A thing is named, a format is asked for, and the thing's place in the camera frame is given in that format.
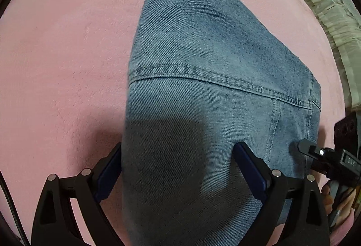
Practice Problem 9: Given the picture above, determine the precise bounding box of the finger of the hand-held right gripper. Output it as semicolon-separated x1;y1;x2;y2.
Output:
297;139;342;171

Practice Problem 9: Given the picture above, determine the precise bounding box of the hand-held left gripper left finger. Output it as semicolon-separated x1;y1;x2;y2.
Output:
30;142;125;246

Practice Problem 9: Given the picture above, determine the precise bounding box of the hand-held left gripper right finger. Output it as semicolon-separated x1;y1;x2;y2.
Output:
232;141;330;246

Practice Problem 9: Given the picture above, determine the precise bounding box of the blue denim jacket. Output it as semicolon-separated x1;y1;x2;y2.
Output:
121;0;322;246

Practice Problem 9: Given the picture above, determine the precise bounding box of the person's right hand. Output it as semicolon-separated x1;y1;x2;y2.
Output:
322;181;356;224

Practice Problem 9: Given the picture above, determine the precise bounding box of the pink fleece cloth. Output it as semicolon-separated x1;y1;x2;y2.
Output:
329;214;356;246

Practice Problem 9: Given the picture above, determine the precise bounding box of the pink bed blanket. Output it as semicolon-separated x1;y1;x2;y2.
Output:
0;0;353;246

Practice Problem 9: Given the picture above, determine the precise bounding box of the black cable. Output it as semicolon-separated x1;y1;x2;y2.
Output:
0;171;30;246

